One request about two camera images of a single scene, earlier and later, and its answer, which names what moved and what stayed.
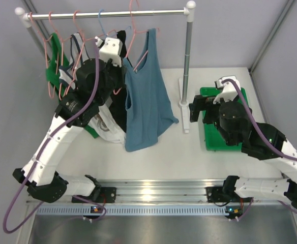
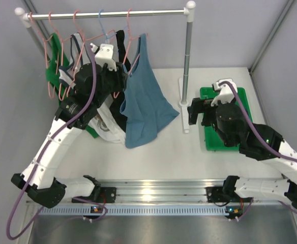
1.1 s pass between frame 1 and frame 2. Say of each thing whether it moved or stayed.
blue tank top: moved
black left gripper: stayed
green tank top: stayed
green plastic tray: stayed
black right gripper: stayed
